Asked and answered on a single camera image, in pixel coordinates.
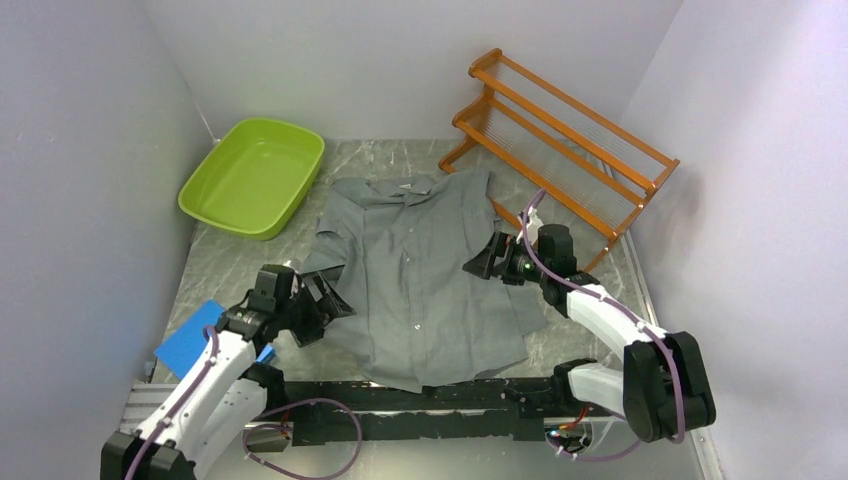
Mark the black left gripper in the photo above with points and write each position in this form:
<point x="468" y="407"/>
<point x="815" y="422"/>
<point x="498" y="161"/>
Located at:
<point x="328" y="306"/>

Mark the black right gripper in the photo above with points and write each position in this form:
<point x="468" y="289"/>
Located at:
<point x="482" y="265"/>

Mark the grey button-up shirt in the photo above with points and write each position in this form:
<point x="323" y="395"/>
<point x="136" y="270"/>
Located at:
<point x="395" y="251"/>

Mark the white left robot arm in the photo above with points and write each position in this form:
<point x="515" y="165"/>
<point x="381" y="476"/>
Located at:
<point x="227" y="393"/>

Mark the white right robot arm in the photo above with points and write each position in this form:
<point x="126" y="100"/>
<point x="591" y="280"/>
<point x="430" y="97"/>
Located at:
<point x="662" y="389"/>

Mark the orange wooden rack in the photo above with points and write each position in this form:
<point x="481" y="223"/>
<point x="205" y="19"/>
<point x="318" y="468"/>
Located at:
<point x="586" y="163"/>

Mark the blue flat pad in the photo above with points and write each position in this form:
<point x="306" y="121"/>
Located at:
<point x="181" y="349"/>

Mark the green plastic tub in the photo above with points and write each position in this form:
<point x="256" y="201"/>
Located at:
<point x="254" y="179"/>

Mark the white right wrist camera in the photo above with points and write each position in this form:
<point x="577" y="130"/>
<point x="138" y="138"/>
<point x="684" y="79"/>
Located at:
<point x="532" y="220"/>

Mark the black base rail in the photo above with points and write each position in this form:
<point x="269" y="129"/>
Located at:
<point x="522" y="409"/>

